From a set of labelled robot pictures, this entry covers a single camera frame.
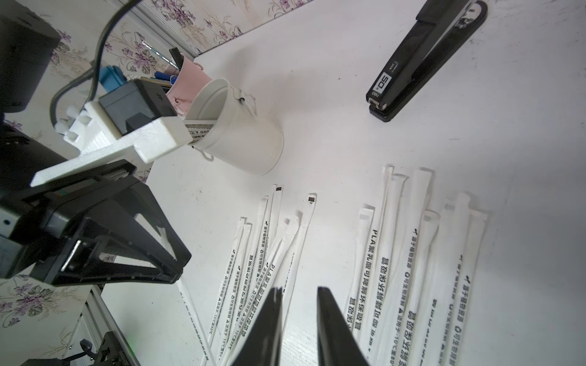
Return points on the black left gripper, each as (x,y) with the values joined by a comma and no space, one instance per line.
(93,227)

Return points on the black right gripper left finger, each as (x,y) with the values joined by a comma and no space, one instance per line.
(263,344)

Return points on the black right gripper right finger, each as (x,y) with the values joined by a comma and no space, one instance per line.
(335,343)

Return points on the twelfth straw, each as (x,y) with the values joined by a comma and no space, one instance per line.
(188,302)

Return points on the thirteenth straw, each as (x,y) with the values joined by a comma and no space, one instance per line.
(453,254)

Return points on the eleventh straw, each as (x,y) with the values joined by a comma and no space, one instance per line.
(297,248)

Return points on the bundle of wrapped straws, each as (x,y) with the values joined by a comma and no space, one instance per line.
(198,129)

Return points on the white straw cup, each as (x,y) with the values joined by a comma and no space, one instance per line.
(241,137)

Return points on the pink pen cup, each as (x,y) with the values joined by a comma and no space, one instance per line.
(188,84)

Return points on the black stapler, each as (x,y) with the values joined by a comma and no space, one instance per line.
(441,28)

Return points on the aluminium mounting rail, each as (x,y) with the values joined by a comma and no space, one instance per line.
(97,339)

